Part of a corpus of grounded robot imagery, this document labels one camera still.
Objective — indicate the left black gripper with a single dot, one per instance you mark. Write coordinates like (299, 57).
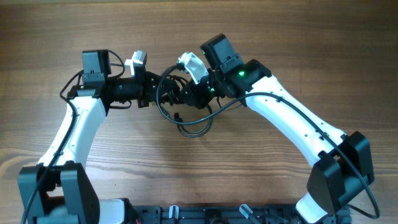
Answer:
(146, 93)

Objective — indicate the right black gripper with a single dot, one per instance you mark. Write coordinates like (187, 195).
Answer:
(198, 99)

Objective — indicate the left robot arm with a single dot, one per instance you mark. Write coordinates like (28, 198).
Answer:
(57, 189)

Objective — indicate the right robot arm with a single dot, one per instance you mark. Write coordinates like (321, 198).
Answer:
(341, 163)

